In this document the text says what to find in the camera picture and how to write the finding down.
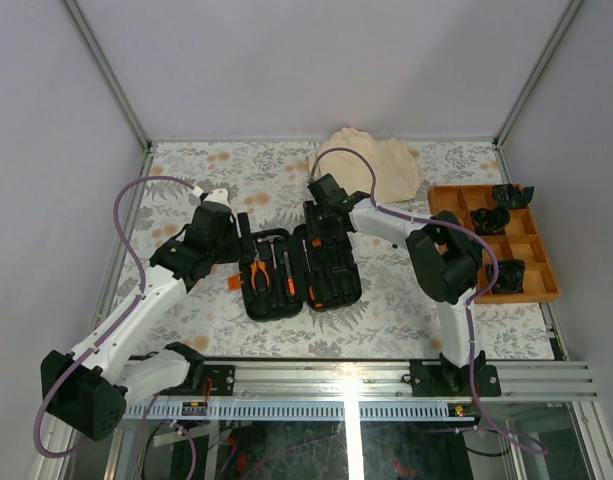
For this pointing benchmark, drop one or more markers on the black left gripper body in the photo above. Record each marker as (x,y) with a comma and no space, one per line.
(228,250)

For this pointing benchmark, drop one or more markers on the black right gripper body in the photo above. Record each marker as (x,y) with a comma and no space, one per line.
(318,220)

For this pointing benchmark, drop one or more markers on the orange black needle-nose pliers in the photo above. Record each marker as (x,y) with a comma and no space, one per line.
(260,278)

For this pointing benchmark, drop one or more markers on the steel claw hammer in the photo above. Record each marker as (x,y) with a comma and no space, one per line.
(266,248)

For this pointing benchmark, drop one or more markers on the dark green tool case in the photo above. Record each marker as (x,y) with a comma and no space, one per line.
(337,281)

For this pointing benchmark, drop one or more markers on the large black orange screwdriver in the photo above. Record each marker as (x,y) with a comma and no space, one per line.
(311,276)

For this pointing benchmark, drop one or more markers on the orange utility knife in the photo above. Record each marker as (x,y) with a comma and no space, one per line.
(289,276)

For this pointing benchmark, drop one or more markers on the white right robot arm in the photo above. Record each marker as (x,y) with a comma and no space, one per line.
(445,259)

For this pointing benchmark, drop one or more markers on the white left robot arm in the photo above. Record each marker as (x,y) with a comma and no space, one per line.
(90,387)

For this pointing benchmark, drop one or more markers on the floral table mat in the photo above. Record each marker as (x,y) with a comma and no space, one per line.
(392,319)

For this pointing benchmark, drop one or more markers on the cream cloth bag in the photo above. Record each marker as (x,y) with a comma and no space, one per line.
(398,176)

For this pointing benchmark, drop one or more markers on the dark tape roll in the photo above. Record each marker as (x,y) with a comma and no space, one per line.
(510,277)
(511,197)
(490,221)

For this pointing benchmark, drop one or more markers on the dark tape roll top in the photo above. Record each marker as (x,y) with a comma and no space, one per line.
(511,197)

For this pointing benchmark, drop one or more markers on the dark tape roll bottom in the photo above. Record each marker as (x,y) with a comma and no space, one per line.
(510,277)

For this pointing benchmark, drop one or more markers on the orange compartment tray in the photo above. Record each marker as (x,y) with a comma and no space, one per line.
(521,240)

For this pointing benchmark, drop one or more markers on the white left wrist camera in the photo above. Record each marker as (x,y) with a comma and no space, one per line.
(220,195)

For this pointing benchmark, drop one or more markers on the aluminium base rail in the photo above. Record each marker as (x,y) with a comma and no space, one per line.
(382,390)

